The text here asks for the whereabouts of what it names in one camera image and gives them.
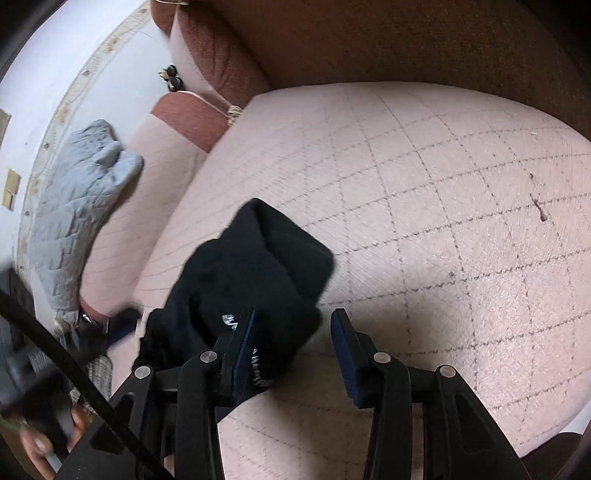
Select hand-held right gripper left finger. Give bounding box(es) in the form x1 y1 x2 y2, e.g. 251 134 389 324
55 308 258 480

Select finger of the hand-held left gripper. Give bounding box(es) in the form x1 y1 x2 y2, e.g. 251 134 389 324
76 306 144 357

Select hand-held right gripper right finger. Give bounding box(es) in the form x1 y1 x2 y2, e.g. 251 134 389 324
330 308 532 480

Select black pants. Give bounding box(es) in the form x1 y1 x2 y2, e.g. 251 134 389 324
137 198 335 402

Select person's left hand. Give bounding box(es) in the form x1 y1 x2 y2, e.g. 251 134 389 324
19 405 89 477

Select grey quilted cloth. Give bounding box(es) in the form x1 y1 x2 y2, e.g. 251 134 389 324
28 119 145 324

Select pink checked sofa seat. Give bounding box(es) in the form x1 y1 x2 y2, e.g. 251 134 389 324
81 81 591 480

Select brown sofa cushion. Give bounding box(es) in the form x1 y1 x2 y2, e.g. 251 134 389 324
151 0 274 114
149 91 243 154

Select small black wheeled object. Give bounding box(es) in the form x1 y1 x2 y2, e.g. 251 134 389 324
158 65 184 92

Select brown sofa backrest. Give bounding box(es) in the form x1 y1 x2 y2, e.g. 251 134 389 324
217 0 591 144

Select black cable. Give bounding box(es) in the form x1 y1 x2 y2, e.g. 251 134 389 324
0 290 174 480

